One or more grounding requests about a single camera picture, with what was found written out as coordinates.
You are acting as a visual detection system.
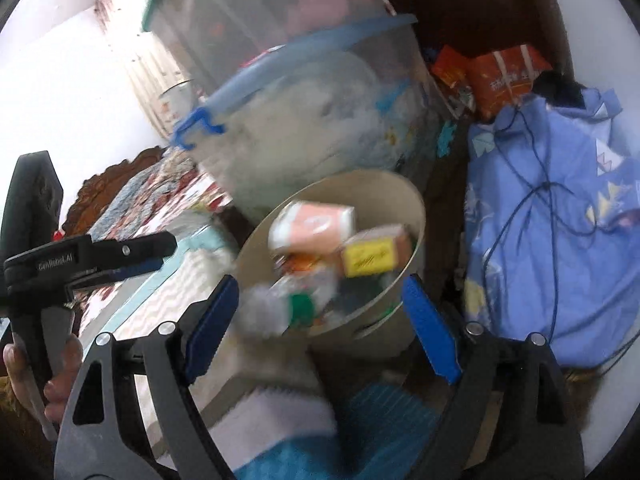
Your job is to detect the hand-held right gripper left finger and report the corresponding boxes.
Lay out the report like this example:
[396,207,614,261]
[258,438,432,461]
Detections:
[52,274,241,480]

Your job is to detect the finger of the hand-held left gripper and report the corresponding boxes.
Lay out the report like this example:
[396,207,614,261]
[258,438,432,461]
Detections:
[70,259,167,290]
[90,231,179,268]

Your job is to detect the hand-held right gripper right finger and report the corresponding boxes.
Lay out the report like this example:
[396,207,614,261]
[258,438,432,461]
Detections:
[401,273,586,480]

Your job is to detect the grey white snack bag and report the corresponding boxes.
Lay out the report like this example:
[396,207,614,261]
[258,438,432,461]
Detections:
[235,269,342,339]

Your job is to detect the green white packet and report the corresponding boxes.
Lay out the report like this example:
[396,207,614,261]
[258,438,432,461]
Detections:
[287,292,322,332]

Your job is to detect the yellow box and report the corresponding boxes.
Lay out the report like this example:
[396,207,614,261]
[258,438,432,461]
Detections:
[340,225,414,279]

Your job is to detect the pink box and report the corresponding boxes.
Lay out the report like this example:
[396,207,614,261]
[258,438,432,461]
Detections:
[268,200,357,254]

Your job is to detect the round cardboard bucket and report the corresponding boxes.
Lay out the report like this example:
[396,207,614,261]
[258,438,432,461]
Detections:
[232,169,427,359]

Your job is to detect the person's left hand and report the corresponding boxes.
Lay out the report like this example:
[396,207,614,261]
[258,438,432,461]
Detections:
[2,333,86,414]

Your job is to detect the chevron pattern blanket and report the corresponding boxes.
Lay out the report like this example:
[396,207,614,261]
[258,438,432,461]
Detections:
[79,245,242,362]

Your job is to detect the floral quilt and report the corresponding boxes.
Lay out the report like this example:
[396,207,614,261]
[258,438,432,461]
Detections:
[90,152,237,242]

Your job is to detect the carved wooden headboard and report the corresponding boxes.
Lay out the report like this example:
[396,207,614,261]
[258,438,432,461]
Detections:
[64,147,167,239]

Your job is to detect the blue and white towel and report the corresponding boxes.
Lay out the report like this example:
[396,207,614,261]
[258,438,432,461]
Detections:
[234,384,442,480]

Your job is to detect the light blue printed cloth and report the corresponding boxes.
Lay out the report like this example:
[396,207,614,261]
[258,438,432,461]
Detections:
[462,87,637,377]

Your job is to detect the white enamel mug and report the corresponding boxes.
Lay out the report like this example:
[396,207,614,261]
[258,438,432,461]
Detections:
[159,80,197,127]

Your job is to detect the beige patterned cloth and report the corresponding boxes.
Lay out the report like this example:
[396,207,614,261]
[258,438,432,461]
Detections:
[94,0,202,142]

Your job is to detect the blue lid storage box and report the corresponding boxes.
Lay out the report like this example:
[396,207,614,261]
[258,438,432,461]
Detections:
[170,14,452,227]

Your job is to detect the red orange cardboard box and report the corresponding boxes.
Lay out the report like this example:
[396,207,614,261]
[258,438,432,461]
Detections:
[467,44,554,122]

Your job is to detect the teal lid storage box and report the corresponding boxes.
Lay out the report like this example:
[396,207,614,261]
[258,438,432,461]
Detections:
[125,0,397,92]

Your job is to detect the small red packet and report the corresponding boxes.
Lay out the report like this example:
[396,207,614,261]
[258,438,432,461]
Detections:
[430,44,474,94]

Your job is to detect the dark wooden cabinet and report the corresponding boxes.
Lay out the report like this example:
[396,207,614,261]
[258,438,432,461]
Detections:
[365,0,572,63]

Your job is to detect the dark thin cable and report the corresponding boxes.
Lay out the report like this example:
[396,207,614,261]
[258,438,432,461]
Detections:
[487,104,637,377]

